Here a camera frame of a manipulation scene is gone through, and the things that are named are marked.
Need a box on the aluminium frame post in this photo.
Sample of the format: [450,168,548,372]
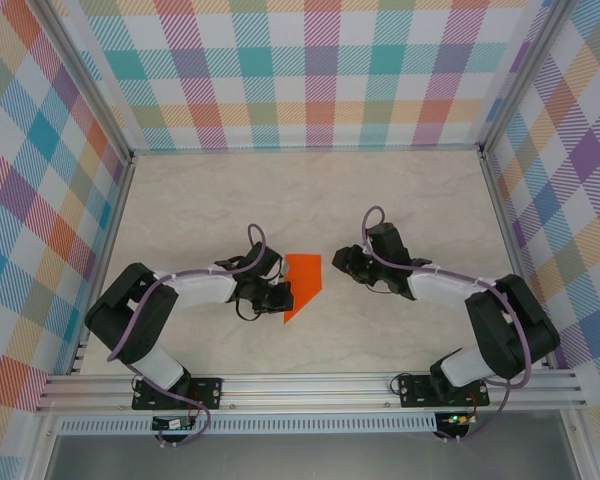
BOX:
[29,0,136,166]
[477,0,579,156]

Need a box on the orange paper sheet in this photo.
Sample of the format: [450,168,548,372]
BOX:
[282,253,325,326]

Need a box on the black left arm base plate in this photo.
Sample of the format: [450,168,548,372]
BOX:
[131,377,224,412]

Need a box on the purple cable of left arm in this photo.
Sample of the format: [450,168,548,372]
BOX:
[107,223,281,449]

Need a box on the long aluminium side rail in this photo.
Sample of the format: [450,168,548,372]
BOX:
[67,154,136,376]
[479,152,554,369]

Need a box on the small dark circuit board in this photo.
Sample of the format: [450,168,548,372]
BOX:
[152,416,197,431]

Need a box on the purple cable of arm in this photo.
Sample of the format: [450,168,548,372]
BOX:
[107,223,281,449]
[362,205,535,446]

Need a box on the grey metal sheet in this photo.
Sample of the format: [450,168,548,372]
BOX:
[44,412,581,480]

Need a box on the thin black left gripper cable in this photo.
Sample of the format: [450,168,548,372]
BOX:
[233,297,261,322]

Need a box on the slotted grey cable duct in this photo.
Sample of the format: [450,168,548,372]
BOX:
[57,412,439,435]

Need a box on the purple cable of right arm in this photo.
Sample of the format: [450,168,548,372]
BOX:
[362,205,535,446]

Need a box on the short aluminium frame rail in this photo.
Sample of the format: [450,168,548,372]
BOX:
[129,144,486,157]

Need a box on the aluminium mounting rail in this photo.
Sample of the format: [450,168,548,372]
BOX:
[34,368,589,414]

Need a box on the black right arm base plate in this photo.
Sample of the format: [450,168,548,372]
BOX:
[398,372,490,409]

